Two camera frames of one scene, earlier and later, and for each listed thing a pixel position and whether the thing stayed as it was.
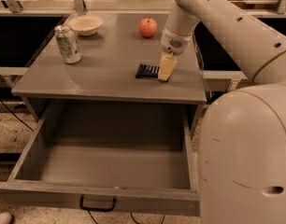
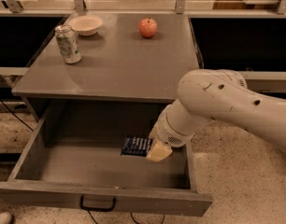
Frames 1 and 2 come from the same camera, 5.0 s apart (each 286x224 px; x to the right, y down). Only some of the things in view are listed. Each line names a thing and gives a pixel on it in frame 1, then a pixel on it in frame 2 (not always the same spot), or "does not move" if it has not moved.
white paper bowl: [86, 25] does not move
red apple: [148, 27] does not move
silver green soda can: [68, 43] does not move
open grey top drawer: [128, 157] does not move
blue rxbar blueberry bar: [148, 71] -> [135, 146]
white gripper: [173, 43] -> [166, 132]
